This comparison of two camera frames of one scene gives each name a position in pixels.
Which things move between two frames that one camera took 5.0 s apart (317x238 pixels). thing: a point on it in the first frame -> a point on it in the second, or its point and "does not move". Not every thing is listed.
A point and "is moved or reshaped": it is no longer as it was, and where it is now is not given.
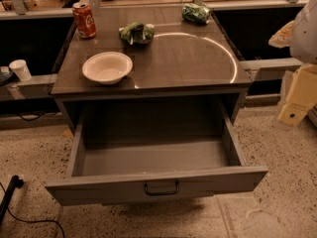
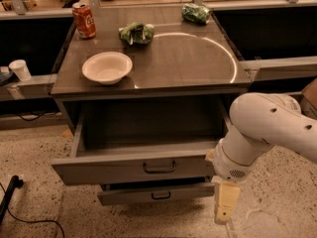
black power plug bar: x=15 y=182 does not move
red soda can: x=84 y=20 does not move
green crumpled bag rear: x=195 y=13 does not move
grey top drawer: x=190 y=155 is moved or reshaped
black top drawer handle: x=162 y=193 -> x=160 y=172
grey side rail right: x=268 y=68 does not move
